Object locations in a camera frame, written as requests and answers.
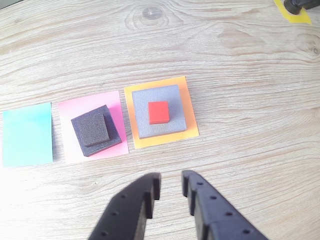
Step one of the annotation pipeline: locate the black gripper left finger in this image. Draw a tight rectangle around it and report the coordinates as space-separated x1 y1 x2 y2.
87 172 162 240

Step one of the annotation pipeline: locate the large grey foam block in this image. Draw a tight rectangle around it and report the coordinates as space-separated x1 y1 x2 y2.
131 84 188 140

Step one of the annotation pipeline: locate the red cube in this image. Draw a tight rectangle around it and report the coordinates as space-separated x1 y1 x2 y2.
147 100 171 125

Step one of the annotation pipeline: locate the pink paper sheet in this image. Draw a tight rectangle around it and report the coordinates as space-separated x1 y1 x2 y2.
57 90 131 164

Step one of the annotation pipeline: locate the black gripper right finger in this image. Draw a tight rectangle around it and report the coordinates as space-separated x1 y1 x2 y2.
181 170 270 240

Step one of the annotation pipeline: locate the blue paper sheet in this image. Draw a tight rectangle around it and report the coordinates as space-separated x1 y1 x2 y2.
1 101 55 168

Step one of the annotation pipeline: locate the orange paper sheet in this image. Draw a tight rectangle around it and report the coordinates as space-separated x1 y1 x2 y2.
123 75 200 150

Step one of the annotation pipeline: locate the medium dark foam block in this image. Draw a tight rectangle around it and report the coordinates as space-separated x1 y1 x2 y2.
70 104 123 158

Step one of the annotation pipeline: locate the yellow tape square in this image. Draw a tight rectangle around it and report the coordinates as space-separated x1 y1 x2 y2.
273 0 313 25

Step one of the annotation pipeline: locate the small black foam block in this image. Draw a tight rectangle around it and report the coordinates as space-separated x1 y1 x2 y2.
70 112 111 148

